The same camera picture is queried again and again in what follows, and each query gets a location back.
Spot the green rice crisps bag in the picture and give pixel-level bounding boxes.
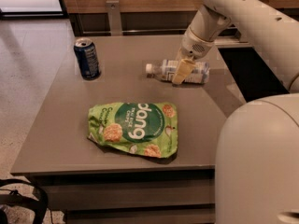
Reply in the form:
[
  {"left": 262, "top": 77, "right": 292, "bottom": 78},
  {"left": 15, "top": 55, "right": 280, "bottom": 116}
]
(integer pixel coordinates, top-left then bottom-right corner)
[{"left": 88, "top": 103, "right": 178, "bottom": 159}]

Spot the grey cabinet with drawers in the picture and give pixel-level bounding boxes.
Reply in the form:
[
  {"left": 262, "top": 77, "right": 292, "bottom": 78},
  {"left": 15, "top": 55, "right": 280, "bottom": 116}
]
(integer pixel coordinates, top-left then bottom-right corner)
[{"left": 11, "top": 35, "right": 244, "bottom": 224}]

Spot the clear blue plastic water bottle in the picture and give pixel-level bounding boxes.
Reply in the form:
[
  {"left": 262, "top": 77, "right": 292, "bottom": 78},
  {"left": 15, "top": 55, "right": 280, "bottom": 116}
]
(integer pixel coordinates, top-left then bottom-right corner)
[{"left": 145, "top": 59, "right": 209, "bottom": 84}]

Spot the horizontal metal rail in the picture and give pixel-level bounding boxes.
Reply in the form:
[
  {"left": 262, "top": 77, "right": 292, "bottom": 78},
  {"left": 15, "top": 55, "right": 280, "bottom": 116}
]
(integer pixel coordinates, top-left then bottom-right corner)
[{"left": 81, "top": 28, "right": 187, "bottom": 36}]

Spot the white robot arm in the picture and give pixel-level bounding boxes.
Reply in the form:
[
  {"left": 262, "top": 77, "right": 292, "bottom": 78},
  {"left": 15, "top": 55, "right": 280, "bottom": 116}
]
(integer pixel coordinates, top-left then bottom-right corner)
[{"left": 173, "top": 0, "right": 299, "bottom": 224}]

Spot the dark blue soda can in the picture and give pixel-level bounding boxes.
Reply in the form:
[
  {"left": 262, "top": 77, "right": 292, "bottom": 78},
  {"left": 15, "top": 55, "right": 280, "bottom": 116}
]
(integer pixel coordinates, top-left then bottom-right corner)
[{"left": 74, "top": 37, "right": 101, "bottom": 80}]

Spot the black strap bag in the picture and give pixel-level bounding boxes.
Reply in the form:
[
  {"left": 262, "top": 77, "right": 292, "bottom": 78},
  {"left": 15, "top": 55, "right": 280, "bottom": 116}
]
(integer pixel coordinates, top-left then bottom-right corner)
[{"left": 0, "top": 178, "right": 48, "bottom": 224}]

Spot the left metal wall bracket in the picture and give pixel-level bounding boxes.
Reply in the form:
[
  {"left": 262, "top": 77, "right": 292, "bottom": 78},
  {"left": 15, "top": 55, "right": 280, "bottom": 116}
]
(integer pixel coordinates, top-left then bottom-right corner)
[{"left": 106, "top": 0, "right": 122, "bottom": 36}]

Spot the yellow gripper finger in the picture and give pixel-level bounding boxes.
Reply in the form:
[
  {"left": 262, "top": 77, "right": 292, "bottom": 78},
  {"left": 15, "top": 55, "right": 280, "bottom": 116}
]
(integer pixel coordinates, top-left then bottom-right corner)
[{"left": 172, "top": 59, "right": 195, "bottom": 85}]

